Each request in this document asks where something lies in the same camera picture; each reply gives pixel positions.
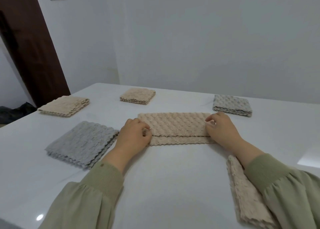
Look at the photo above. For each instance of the small folded grey cloth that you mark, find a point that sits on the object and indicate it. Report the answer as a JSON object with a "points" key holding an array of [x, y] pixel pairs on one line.
{"points": [[232, 105]]}

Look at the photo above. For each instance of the person's left forearm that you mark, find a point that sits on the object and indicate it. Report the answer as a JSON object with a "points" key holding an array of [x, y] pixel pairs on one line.
{"points": [[92, 191]]}

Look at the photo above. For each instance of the person's left hand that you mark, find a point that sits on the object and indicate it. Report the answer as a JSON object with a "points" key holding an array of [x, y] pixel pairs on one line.
{"points": [[132, 138]]}

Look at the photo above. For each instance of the stack of grey textured cloths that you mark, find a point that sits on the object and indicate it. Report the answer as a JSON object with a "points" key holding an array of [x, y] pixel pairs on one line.
{"points": [[80, 143]]}

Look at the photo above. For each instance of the small folded beige cloth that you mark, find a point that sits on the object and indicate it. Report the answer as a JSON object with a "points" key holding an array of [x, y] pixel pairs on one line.
{"points": [[137, 95]]}

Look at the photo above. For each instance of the dark brown wooden door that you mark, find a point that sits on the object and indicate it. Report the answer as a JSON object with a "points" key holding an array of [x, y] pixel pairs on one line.
{"points": [[30, 43]]}

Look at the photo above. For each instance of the person's right fingers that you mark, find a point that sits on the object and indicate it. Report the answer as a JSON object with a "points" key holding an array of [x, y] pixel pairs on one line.
{"points": [[212, 123]]}

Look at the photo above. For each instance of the person's right forearm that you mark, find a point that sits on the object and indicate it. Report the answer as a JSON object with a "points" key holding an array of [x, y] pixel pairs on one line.
{"points": [[280, 183]]}

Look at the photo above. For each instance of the person's left fingers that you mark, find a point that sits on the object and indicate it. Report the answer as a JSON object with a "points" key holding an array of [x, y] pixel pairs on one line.
{"points": [[142, 126]]}

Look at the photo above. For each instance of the wide folded beige cloth stack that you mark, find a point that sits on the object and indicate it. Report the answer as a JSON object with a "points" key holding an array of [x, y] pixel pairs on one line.
{"points": [[63, 105]]}

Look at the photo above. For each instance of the person's right hand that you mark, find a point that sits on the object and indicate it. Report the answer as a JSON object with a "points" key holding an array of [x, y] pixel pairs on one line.
{"points": [[223, 130]]}

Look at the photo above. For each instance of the stack of beige textured cloths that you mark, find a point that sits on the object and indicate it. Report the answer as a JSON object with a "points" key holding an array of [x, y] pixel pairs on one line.
{"points": [[246, 198]]}

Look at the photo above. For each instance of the long beige textured cloth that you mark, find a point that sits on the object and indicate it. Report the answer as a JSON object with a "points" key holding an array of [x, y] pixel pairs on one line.
{"points": [[175, 127]]}

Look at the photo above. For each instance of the dark bag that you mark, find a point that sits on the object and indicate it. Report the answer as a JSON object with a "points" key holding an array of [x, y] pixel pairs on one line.
{"points": [[15, 112]]}

